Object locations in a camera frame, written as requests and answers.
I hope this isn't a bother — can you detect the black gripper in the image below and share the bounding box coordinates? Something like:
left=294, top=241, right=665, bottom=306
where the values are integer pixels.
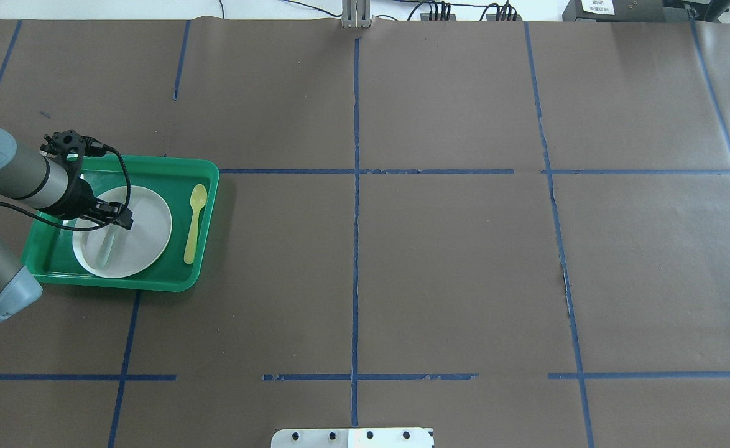
left=54, top=159, right=134, bottom=230

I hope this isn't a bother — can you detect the pale green plastic fork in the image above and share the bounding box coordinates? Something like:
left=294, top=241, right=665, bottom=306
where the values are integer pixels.
left=97, top=226, right=118, bottom=269

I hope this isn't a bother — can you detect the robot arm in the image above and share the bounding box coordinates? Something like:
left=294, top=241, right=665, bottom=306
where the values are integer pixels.
left=0, top=128, right=134, bottom=324

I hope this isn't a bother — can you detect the white round plate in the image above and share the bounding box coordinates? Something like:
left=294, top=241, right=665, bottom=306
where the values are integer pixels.
left=72, top=186, right=172, bottom=279

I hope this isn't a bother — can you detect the green plastic tray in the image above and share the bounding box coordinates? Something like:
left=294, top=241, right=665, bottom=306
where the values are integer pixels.
left=21, top=156, right=219, bottom=292

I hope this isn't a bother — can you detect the yellow plastic spoon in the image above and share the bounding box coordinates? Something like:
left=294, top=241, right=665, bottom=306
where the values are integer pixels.
left=183, top=184, right=208, bottom=264

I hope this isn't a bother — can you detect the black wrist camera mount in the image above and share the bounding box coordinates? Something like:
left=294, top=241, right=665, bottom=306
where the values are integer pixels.
left=39, top=130, right=109, bottom=161

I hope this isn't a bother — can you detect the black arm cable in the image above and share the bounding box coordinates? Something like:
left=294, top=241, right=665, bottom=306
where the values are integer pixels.
left=0, top=144, right=132, bottom=232

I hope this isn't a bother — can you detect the aluminium frame post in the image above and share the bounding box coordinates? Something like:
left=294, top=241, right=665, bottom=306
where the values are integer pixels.
left=340, top=0, right=373, bottom=29

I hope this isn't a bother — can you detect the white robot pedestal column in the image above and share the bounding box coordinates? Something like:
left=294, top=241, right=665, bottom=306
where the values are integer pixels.
left=270, top=427, right=435, bottom=447

